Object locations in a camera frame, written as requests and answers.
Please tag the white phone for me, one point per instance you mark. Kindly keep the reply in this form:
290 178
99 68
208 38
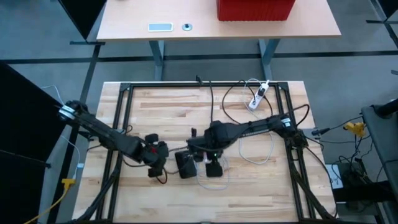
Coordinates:
160 27

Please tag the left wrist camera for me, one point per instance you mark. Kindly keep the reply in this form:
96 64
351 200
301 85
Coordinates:
155 172

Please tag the black aluminium table frame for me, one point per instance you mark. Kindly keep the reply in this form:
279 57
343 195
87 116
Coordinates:
174 84

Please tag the grey side table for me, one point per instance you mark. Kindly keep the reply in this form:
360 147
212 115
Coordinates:
385 140

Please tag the white power strip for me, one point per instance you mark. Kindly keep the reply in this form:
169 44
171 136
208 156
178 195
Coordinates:
254 104

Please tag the black equipment box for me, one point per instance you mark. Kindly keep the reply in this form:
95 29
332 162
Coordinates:
360 186

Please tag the red ribbed box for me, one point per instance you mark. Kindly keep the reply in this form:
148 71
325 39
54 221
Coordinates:
255 9

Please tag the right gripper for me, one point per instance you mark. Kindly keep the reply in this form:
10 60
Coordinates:
206 143

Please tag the beige desk top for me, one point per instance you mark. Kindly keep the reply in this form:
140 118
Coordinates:
202 12

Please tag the black metal stand foot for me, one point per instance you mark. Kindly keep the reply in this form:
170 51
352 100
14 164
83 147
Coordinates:
385 12

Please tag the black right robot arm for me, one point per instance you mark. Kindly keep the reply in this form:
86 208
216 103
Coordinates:
261 127

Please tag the black charger block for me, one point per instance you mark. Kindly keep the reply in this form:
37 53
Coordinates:
214 169

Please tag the large black partition panel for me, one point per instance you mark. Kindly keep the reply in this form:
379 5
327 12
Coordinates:
18 140

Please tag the white paper sheet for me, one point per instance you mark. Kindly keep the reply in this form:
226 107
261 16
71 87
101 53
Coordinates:
335 180

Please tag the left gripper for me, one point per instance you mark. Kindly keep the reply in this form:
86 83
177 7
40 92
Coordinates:
155 154

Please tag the black power bank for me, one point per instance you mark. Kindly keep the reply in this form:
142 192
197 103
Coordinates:
186 166

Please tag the small black partition panel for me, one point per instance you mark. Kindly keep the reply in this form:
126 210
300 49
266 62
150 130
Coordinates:
84 12

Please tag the black cylinder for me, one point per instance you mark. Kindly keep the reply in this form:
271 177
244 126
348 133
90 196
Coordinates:
387 107

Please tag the yellow connector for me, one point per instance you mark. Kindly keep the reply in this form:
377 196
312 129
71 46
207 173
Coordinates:
354 127

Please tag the round desk grommet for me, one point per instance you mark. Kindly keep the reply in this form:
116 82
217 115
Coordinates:
186 27

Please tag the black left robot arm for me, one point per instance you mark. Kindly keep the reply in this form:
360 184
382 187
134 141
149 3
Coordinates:
102 135

